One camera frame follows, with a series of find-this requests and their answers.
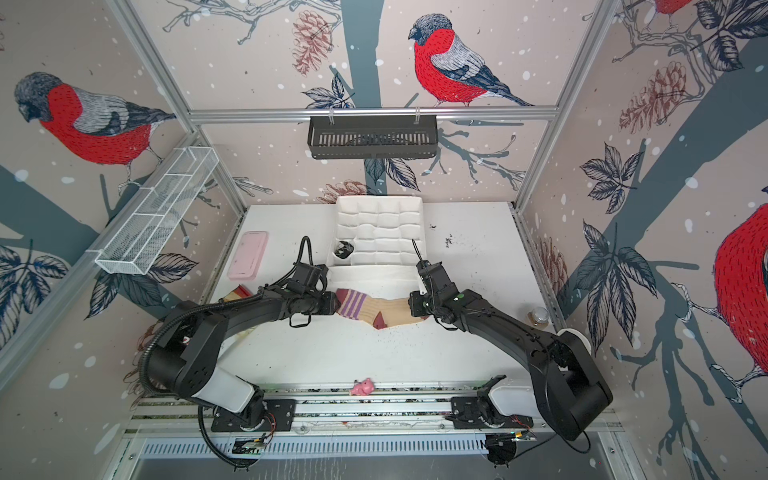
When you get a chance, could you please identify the white paper cup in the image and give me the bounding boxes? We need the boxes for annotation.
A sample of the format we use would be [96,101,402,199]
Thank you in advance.
[557,327,593,355]

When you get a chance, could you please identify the black grey argyle sock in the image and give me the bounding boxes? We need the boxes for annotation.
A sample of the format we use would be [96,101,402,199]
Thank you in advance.
[333,240,355,260]

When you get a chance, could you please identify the aluminium front rail frame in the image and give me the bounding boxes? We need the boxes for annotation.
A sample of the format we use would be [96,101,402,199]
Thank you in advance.
[122,383,625,439]

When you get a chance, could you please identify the pink rectangular case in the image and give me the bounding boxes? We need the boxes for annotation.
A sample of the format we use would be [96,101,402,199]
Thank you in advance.
[227,231,269,281]

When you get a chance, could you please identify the left wrist corrugated cable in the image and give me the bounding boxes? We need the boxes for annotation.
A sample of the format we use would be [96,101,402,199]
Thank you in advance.
[293,235,316,271]

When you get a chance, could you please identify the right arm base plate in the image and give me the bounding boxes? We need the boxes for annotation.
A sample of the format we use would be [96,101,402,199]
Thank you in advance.
[445,375,539,429]

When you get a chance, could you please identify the white wire mesh shelf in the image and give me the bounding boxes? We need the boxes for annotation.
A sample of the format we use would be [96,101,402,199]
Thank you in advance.
[95,146,219,275]

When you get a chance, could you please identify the amber jar with lid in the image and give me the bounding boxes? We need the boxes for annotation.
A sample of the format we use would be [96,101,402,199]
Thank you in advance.
[527,307,551,329]

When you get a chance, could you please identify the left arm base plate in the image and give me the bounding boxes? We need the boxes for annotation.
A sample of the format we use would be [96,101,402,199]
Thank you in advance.
[211,399,297,433]

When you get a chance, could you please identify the red snack chip bag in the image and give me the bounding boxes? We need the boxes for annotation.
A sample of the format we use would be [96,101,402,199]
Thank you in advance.
[143,284,256,361]

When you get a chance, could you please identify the white compartment organizer tray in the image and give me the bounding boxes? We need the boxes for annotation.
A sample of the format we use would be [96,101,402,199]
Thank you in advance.
[326,196,426,299]

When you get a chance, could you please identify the black hanging wall basket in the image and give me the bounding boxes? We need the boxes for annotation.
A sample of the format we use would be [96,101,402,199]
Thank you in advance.
[307,115,438,160]

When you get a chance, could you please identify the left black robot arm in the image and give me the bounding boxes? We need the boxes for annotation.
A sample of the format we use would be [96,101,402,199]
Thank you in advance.
[138,262,339,428]

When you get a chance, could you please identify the left black base cable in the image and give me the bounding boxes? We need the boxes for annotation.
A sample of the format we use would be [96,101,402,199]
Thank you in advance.
[196,403,265,470]

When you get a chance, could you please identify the small pink toy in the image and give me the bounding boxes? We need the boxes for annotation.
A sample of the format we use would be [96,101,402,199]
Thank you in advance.
[349,378,375,396]

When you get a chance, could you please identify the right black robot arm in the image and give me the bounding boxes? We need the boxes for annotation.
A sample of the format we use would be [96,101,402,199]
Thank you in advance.
[408,260,613,441]

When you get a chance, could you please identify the horizontal aluminium back bar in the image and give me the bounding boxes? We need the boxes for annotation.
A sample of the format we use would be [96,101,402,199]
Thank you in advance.
[188,106,560,125]

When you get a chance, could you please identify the beige maroon striped sock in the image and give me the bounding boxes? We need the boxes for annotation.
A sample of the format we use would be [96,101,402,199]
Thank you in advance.
[335,289,426,330]

